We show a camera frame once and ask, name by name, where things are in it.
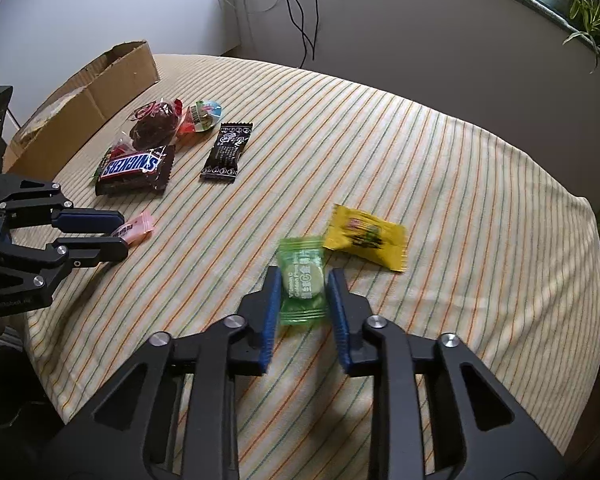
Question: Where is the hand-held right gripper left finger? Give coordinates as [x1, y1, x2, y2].
[45, 265, 283, 480]

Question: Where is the light green candy packet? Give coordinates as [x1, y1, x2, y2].
[276, 236, 329, 326]

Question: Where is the small jelly cup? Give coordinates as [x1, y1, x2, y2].
[177, 100, 224, 137]

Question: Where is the pink candy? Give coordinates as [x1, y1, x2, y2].
[111, 211, 155, 245]

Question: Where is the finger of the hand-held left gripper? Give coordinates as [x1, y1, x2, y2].
[0, 174, 125, 234]
[0, 236, 130, 308]

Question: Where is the dark plum snack red wrapper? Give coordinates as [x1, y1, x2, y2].
[128, 100, 186, 147]

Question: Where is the brown chocolate bar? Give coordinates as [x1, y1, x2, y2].
[95, 144, 176, 197]

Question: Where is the yellow snack packet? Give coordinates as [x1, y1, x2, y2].
[322, 203, 407, 273]

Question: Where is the cardboard box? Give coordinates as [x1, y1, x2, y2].
[2, 42, 161, 176]

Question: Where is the black cable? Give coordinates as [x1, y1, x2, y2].
[279, 0, 336, 68]

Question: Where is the small black snack packet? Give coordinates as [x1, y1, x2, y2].
[200, 121, 255, 182]

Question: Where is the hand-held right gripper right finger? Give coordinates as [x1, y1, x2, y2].
[327, 267, 571, 480]

